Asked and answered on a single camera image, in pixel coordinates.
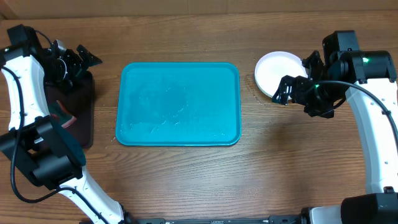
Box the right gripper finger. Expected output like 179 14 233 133
272 75 294 105
302 50 324 81

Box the white plate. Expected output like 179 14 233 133
254 51 308 98

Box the green and pink sponge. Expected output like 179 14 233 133
49 100 77 128

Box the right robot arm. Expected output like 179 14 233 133
272 30 397 223

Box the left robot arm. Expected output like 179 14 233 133
1 25 134 223

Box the black rectangular water tray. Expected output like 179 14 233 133
45 72 95 148

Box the teal plastic tray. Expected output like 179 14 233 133
115 62 242 147

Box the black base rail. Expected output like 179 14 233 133
132 215 308 224

